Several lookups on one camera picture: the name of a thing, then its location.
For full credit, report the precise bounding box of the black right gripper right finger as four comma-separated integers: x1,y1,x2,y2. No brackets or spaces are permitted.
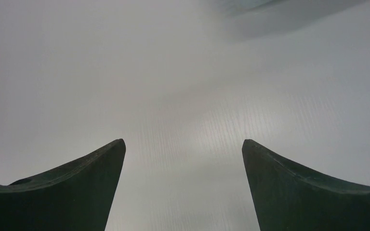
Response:
242,139,370,231

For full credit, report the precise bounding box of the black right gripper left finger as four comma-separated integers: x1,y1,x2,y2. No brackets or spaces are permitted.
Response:
0,139,126,231

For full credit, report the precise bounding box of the turquoise polo shirt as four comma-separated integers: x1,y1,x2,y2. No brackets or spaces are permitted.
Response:
217,0,272,11

